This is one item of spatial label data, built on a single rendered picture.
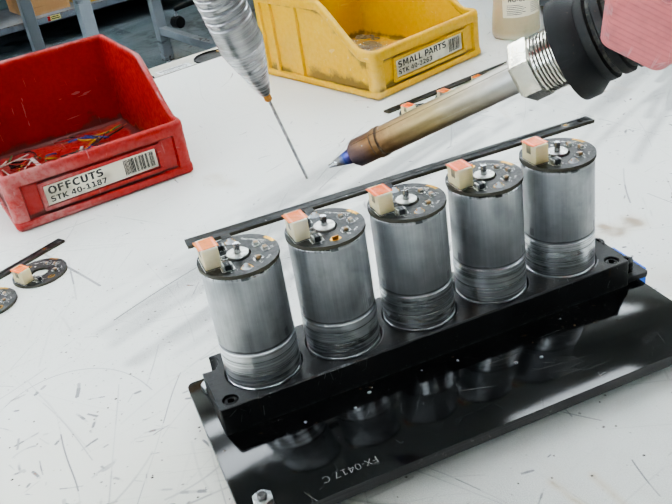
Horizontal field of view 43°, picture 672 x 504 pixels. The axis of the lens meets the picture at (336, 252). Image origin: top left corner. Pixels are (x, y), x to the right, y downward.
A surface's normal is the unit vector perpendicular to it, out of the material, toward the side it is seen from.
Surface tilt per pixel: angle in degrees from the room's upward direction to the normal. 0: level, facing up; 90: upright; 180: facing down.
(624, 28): 99
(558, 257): 90
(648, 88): 0
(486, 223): 90
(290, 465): 0
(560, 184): 90
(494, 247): 90
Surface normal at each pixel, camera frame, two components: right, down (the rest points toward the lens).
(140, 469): -0.15, -0.86
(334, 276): 0.17, 0.47
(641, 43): -0.43, 0.62
